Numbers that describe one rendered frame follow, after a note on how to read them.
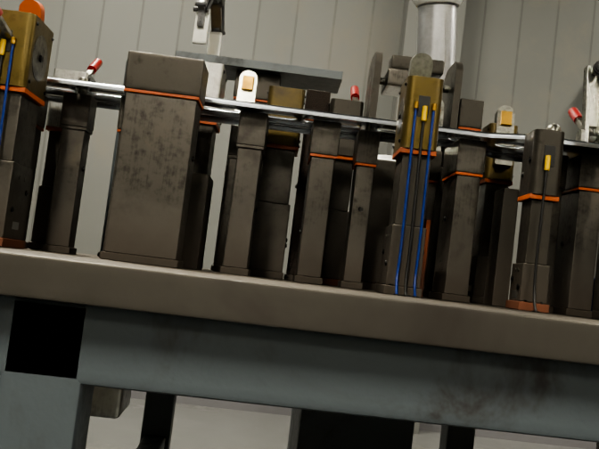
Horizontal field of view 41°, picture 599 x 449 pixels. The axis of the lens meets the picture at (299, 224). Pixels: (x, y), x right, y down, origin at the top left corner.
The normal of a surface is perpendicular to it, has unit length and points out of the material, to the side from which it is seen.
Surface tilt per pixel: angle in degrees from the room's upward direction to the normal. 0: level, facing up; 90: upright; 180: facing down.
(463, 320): 90
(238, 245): 90
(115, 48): 90
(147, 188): 90
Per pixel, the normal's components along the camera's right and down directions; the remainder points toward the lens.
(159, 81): 0.03, -0.06
